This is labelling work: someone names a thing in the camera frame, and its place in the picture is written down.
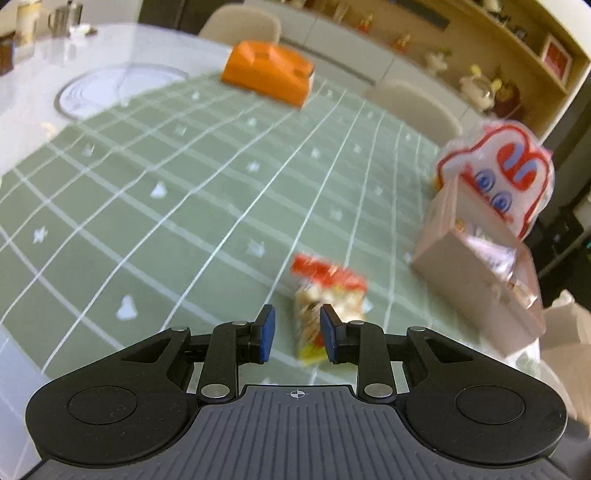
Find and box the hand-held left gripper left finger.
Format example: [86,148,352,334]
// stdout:
[117,304,277,403]

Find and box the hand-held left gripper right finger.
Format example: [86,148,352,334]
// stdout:
[320,304,476,403]

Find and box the red and yellow snack packet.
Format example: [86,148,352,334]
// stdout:
[290,253,370,368]

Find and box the white cardboard box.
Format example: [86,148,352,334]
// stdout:
[411,178,547,357]

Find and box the clear grey snack packet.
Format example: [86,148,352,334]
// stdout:
[462,231,541,308]

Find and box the green checked tablecloth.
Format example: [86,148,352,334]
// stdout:
[0,69,542,391]

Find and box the beige chair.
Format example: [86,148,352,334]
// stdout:
[365,78,464,149]
[198,4,282,47]

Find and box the big red and white bag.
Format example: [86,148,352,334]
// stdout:
[434,119,556,241]

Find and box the dark shelving unit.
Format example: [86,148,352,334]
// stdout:
[529,138,591,305]

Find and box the orange tissue box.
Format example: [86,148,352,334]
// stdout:
[221,40,317,110]

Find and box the round glass turntable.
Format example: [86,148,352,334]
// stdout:
[54,62,191,121]

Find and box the white and yellow figurine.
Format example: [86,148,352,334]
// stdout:
[459,64,505,112]

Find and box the small white figurine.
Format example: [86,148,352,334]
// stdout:
[424,47,452,75]

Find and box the dark cabinet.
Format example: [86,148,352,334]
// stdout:
[139,0,245,33]

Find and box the red framed picture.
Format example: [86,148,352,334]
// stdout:
[541,34,576,78]

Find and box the steel pitcher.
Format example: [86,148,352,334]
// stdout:
[47,0,85,38]

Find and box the brown box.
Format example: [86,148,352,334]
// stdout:
[0,39,16,75]

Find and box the beige cup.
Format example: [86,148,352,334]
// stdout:
[16,0,43,47]

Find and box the wooden wall shelf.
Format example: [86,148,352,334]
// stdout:
[295,0,591,145]

